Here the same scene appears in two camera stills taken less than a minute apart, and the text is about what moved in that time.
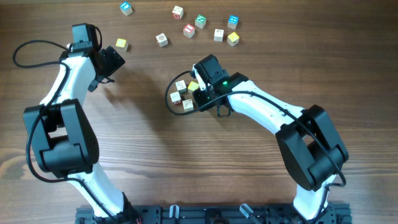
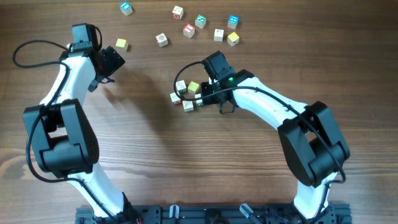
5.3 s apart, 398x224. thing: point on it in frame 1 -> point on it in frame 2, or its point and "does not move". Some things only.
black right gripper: (198, 94) -> (206, 88)
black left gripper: (114, 61) does not move
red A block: (175, 98) does not move
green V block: (181, 86) does not move
